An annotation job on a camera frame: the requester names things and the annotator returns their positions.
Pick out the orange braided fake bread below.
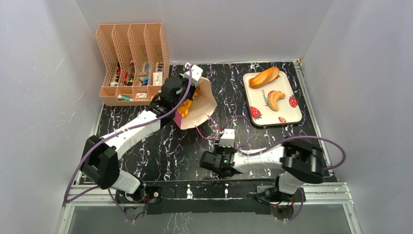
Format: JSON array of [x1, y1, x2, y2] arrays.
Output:
[[177, 87, 200, 118]]

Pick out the pink and tan paper bag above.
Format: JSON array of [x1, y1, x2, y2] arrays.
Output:
[[173, 77, 217, 130]]

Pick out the green white tube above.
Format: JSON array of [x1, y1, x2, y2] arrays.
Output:
[[117, 95, 133, 101]]

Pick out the white strawberry print tray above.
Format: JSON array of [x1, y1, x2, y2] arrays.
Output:
[[243, 71, 303, 127]]

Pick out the small white box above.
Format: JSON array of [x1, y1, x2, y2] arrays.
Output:
[[152, 72, 163, 86]]

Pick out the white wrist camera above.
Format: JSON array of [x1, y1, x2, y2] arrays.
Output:
[[183, 62, 203, 87], [218, 129, 235, 148]]

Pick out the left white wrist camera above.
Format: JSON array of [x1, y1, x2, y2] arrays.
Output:
[[183, 62, 203, 87]]

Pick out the peach plastic file organizer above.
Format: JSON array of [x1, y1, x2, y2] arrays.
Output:
[[96, 23, 169, 106]]

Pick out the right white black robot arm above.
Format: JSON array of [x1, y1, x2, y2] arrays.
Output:
[[199, 139, 324, 203]]

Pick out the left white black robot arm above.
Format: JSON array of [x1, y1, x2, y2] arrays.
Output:
[[79, 76, 198, 203]]

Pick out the tan fake croissant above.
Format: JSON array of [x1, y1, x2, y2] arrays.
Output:
[[267, 91, 285, 111]]

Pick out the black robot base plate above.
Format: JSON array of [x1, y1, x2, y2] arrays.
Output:
[[115, 179, 306, 216]]

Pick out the red bottle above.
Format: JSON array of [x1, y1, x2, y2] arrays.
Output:
[[130, 59, 134, 74]]

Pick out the aluminium frame rail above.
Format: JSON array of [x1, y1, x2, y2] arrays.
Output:
[[57, 182, 362, 234]]

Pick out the long orange fake baguette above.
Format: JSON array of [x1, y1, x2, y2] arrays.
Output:
[[248, 67, 280, 89]]

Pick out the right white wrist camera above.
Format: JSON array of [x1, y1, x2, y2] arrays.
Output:
[[218, 129, 235, 148]]

